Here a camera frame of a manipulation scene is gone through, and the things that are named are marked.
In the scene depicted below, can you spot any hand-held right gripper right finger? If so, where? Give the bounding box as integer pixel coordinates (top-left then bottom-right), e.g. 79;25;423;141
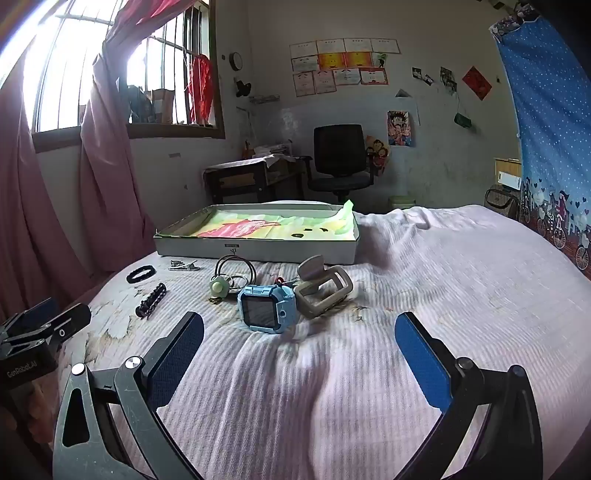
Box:
394;311;544;480

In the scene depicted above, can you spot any brown patterned handbag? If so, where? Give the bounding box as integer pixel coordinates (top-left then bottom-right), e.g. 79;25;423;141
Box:
483;185;520;221

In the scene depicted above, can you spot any cartoon wall poster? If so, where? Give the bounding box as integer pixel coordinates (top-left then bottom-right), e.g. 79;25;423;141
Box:
387;110;415;147

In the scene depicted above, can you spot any wooden cabinet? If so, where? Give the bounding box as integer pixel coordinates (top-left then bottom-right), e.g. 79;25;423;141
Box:
493;157;523;192

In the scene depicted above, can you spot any blue dotted curtain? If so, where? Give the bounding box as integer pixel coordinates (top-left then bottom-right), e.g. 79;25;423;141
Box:
489;4;591;283

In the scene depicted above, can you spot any cartoon printed cloth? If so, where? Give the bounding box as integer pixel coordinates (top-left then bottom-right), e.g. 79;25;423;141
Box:
196;200;357;241

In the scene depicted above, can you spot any white cardboard box tray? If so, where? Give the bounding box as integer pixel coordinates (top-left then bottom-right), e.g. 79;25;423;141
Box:
154;204;360;265

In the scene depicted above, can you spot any barred window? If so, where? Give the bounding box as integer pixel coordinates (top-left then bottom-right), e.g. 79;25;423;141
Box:
30;0;227;153

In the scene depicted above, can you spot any pink curtain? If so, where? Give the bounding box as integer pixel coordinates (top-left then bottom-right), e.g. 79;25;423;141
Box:
78;0;204;273
0;55;93;324

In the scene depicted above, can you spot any black office chair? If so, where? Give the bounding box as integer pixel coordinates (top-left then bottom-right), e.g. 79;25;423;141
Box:
305;124;376;204

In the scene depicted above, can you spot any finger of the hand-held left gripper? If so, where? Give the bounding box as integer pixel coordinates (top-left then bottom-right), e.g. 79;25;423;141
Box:
13;303;92;357
0;298;59;345

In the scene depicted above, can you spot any blue smart watch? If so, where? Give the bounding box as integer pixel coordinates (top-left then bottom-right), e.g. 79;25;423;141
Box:
237;282;296;330

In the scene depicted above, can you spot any cartoon figures wall sticker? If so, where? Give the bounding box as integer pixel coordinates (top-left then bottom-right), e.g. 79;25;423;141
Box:
365;135;391;176

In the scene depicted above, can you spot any white wall paper sheet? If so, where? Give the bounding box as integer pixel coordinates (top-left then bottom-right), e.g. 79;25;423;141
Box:
395;89;421;125

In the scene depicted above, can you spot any pink striped bed sheet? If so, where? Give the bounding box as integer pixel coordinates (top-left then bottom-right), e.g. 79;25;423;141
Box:
85;200;591;480

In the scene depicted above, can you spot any group of wall certificates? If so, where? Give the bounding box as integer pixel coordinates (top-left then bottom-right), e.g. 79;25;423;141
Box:
289;38;400;97

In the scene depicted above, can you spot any dark wooden desk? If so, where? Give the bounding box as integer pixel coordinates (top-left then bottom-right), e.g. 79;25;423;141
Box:
203;154;312;205

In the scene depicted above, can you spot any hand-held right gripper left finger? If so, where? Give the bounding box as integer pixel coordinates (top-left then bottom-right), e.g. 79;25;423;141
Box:
52;311;205;480

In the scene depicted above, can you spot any black hair tie ring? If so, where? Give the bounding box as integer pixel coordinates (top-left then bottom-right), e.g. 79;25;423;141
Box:
126;264;155;284

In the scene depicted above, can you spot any red diamond paper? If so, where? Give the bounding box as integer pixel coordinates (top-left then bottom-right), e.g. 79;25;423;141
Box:
462;65;493;101

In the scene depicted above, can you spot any black beaded hair clip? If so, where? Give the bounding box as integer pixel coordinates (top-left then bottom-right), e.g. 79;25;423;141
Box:
136;282;167;319

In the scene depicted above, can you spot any red hanging cloth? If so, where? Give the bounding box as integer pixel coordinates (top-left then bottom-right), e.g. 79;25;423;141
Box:
187;54;214;125

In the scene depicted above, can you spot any green flower hair tie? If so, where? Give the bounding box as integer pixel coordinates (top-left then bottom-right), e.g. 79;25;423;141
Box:
209;255;256;302

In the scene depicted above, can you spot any beige hair claw clip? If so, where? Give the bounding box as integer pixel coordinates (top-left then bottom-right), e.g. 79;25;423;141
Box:
294;255;355;320

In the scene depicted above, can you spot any pile of papers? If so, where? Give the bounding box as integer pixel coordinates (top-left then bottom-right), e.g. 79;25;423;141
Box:
252;143;291;158

